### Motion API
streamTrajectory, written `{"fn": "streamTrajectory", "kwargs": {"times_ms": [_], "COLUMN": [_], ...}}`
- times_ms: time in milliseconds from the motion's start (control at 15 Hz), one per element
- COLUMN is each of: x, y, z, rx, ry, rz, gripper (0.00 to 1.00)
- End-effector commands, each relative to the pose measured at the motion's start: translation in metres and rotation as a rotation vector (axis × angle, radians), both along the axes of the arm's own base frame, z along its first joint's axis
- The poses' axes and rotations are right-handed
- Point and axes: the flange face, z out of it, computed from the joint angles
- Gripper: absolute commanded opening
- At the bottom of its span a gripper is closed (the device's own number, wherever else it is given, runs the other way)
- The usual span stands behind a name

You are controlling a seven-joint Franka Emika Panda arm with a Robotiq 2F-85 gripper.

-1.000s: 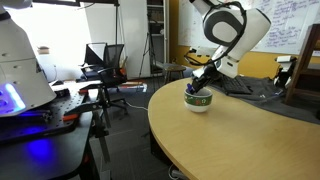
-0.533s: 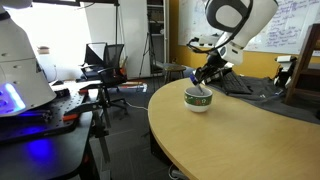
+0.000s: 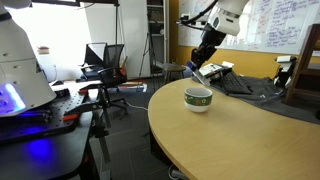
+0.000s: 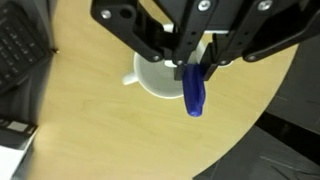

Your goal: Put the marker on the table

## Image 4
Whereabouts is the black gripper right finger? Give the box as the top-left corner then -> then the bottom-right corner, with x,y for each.
201,0 -> 320,82

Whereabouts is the blue marker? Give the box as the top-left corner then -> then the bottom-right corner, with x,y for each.
181,63 -> 207,118

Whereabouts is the white mug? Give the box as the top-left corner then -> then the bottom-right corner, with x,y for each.
121,23 -> 235,100

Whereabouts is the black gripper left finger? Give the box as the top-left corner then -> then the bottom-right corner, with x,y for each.
90,0 -> 214,82

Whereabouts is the black keyboard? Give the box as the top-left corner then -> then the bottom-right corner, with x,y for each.
0,0 -> 55,95

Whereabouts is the white and black cardboard box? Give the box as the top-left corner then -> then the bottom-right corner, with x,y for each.
0,115 -> 40,180

